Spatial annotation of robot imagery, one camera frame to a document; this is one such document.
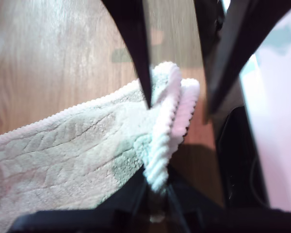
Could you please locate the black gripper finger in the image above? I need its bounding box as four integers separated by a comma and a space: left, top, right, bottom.
165, 166, 241, 233
100, 0, 153, 109
70, 166, 150, 233
194, 0, 291, 116

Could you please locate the fluffy white green tea towel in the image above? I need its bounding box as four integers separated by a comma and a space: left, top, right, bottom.
0, 62, 201, 233

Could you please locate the black case under table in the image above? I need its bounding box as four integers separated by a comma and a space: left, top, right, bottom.
214, 105, 270, 209

